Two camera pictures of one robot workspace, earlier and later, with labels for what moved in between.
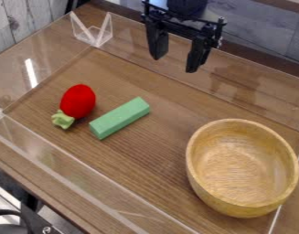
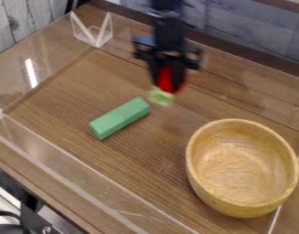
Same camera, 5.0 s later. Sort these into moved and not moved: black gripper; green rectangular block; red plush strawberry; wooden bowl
Moved: red plush strawberry; black gripper
Not moved: green rectangular block; wooden bowl
